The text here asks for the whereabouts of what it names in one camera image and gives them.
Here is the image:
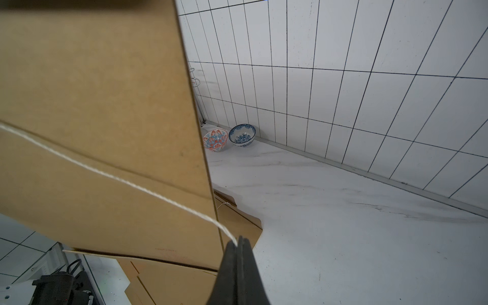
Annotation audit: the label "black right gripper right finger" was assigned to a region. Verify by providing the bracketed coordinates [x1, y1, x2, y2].
[238, 236, 270, 305]

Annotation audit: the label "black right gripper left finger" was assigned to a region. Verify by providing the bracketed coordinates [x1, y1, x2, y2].
[207, 241, 238, 305]

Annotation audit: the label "brown kraft file bags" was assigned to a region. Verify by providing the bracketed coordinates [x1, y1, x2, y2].
[1, 1, 223, 270]

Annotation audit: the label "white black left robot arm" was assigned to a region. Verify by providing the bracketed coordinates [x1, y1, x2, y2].
[1, 259, 99, 305]

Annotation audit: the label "red blue patterned bowl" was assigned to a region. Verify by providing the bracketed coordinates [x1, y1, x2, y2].
[203, 128, 228, 152]

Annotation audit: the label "blue white patterned bowl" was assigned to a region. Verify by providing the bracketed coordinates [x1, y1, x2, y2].
[229, 124, 256, 147]

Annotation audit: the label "silver wire glass rack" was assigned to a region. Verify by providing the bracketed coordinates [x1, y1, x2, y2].
[189, 67, 201, 88]

